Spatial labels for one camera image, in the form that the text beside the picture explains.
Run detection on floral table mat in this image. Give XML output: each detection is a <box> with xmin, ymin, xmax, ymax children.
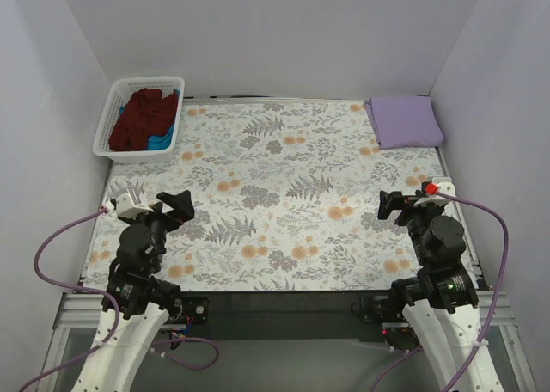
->
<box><xmin>104</xmin><ymin>101</ymin><xmax>446</xmax><ymax>291</ymax></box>

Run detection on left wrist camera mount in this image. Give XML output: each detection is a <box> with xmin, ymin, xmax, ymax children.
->
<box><xmin>108</xmin><ymin>187</ymin><xmax>153</xmax><ymax>219</ymax></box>

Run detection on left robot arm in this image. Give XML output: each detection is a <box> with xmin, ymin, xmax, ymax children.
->
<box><xmin>73</xmin><ymin>190</ymin><xmax>195</xmax><ymax>391</ymax></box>

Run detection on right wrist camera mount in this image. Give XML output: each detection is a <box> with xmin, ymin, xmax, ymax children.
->
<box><xmin>413</xmin><ymin>177</ymin><xmax>456</xmax><ymax>207</ymax></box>

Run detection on aluminium front rail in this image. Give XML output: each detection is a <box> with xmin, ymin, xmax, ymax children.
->
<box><xmin>54</xmin><ymin>291</ymin><xmax>516</xmax><ymax>328</ymax></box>

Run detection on folded purple t-shirt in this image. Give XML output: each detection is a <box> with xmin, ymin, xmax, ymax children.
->
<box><xmin>364</xmin><ymin>96</ymin><xmax>443</xmax><ymax>150</ymax></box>

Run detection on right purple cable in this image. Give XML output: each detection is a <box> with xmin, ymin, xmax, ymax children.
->
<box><xmin>369</xmin><ymin>192</ymin><xmax>511</xmax><ymax>392</ymax></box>

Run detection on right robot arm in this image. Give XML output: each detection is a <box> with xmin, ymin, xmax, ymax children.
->
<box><xmin>377</xmin><ymin>179</ymin><xmax>504</xmax><ymax>391</ymax></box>

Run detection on purple cable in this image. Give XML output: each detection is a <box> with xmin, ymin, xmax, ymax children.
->
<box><xmin>19</xmin><ymin>206</ymin><xmax>220</xmax><ymax>392</ymax></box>
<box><xmin>369</xmin><ymin>192</ymin><xmax>511</xmax><ymax>392</ymax></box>

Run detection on white plastic basket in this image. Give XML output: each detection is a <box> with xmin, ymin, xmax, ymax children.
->
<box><xmin>93</xmin><ymin>76</ymin><xmax>185</xmax><ymax>163</ymax></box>

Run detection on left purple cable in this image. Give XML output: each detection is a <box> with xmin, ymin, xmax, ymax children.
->
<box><xmin>19</xmin><ymin>206</ymin><xmax>220</xmax><ymax>392</ymax></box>

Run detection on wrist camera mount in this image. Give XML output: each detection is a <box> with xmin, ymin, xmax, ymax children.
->
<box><xmin>108</xmin><ymin>187</ymin><xmax>153</xmax><ymax>219</ymax></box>
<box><xmin>413</xmin><ymin>177</ymin><xmax>456</xmax><ymax>207</ymax></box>

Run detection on dark red t-shirt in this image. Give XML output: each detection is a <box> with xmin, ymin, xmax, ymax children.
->
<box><xmin>107</xmin><ymin>89</ymin><xmax>180</xmax><ymax>152</ymax></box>

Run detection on teal t-shirt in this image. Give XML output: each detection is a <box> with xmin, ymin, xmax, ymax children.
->
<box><xmin>116</xmin><ymin>89</ymin><xmax>180</xmax><ymax>150</ymax></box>

